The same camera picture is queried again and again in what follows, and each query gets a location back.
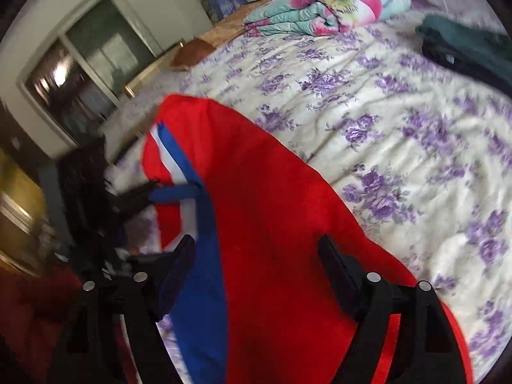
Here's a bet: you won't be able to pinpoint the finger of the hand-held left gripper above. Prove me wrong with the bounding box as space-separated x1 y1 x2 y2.
116 182 203 217

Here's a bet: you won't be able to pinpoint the folded floral quilt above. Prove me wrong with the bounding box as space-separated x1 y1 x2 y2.
243 0 412 37

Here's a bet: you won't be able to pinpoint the folded dark green pants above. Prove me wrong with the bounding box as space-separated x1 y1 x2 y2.
416 14 512 89

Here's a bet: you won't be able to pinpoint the red pants with blue stripe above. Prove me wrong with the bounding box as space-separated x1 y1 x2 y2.
142 94 475 384

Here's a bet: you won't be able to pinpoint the folded black pants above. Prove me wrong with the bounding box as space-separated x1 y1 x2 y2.
422 40 512 99

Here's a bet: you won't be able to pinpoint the glass window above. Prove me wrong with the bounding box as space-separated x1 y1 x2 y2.
18 0 161 148

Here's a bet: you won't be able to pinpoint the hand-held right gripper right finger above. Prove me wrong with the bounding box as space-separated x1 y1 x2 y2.
318 234 467 384

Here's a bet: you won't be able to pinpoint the dark red cloth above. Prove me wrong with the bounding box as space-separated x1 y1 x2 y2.
0 268 137 384

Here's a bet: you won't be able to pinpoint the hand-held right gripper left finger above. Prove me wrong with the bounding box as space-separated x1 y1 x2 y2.
48 234 196 384

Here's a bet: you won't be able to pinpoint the wooden furniture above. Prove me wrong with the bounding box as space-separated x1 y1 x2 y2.
0 148 54 276

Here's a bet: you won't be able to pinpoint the brown cushion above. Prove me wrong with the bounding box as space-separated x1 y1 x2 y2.
172 0 276 70

